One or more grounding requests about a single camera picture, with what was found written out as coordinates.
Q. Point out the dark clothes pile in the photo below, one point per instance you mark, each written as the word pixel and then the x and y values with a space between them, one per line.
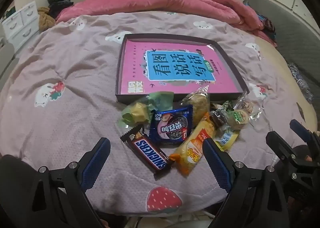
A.
pixel 58 3

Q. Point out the brown pastry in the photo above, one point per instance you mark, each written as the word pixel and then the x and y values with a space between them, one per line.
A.
pixel 247 105

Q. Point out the brown knit cloth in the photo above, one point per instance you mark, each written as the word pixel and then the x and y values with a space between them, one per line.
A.
pixel 46 19

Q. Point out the grey padded headboard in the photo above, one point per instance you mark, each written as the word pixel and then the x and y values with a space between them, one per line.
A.
pixel 287 30

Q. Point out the brown chocolate bar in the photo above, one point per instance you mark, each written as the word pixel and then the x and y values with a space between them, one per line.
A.
pixel 147 153

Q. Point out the dark shallow cardboard box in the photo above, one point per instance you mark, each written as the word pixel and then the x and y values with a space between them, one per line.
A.
pixel 119 68

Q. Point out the pink and blue book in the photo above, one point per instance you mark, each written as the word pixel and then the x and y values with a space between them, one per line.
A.
pixel 135 68

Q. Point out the beige bed sheet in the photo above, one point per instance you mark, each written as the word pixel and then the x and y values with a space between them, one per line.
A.
pixel 275 80

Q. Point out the dark green pea packet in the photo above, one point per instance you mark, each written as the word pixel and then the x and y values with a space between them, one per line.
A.
pixel 217 118

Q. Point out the striped clothing pile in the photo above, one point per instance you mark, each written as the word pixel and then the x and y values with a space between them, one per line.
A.
pixel 268 25

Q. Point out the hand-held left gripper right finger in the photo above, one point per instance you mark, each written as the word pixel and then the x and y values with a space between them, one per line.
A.
pixel 217 163

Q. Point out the yellow blue snack packet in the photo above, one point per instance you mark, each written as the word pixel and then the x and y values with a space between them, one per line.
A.
pixel 227 140

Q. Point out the clear bun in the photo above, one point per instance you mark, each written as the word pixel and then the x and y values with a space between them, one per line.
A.
pixel 198 105

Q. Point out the pink quilt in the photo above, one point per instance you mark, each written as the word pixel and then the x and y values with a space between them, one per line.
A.
pixel 150 0

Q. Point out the blue floral cloth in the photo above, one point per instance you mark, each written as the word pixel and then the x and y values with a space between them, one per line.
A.
pixel 300 80

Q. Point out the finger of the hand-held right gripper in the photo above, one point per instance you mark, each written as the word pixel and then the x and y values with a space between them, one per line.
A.
pixel 303 130
pixel 282 145

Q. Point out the green pastry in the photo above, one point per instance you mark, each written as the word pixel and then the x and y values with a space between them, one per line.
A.
pixel 136 114

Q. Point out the white drawer unit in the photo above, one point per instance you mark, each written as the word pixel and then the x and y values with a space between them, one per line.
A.
pixel 20 25

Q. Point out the lilac printed blanket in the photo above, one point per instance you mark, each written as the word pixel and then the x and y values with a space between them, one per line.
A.
pixel 62 118

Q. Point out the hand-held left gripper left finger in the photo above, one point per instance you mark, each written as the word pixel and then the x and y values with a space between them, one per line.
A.
pixel 96 160

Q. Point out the yellow orange snack packet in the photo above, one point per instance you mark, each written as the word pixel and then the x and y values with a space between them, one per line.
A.
pixel 192 150

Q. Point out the blue cookie packet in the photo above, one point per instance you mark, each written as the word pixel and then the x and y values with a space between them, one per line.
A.
pixel 170 128

